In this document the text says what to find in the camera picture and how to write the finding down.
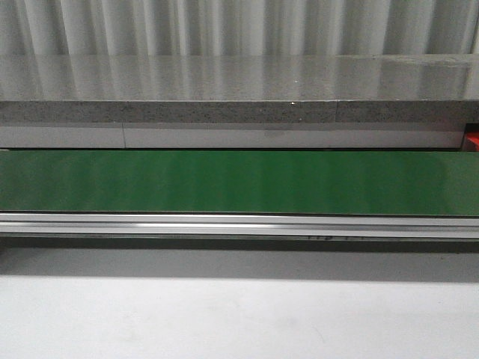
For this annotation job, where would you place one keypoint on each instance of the red plastic tray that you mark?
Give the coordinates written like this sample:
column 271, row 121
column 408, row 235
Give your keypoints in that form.
column 471, row 141

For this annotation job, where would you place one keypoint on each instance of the grey stone counter ledge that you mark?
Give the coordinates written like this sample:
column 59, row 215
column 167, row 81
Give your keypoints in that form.
column 239, row 89

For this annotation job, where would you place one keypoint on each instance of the aluminium conveyor frame rail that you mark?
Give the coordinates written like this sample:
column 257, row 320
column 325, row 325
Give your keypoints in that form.
column 240, row 225

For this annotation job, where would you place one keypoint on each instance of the green conveyor belt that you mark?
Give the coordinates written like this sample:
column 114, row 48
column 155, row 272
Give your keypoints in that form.
column 244, row 181

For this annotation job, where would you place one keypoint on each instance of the white pleated curtain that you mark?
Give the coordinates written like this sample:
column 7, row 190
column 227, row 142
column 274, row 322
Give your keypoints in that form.
column 239, row 27

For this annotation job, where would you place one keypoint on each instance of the white panel under ledge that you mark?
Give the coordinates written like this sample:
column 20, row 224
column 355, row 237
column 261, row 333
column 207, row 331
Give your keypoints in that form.
column 229, row 136

